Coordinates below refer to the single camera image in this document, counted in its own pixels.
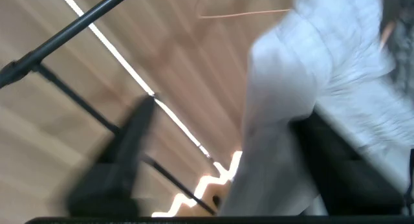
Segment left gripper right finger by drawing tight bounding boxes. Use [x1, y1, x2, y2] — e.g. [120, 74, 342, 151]
[290, 109, 406, 216]

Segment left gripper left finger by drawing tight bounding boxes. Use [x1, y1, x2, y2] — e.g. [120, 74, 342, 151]
[66, 95, 157, 218]

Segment pale grey shorts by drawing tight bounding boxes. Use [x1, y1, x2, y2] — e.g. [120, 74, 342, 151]
[219, 0, 414, 217]

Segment pink clothes hanger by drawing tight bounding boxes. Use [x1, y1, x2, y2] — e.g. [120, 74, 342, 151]
[196, 0, 291, 19]
[379, 21, 396, 50]

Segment black clothes rack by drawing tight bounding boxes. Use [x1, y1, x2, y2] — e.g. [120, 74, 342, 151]
[0, 0, 217, 216]

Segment beige curtain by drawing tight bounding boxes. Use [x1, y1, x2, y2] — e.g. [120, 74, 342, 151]
[0, 0, 294, 218]

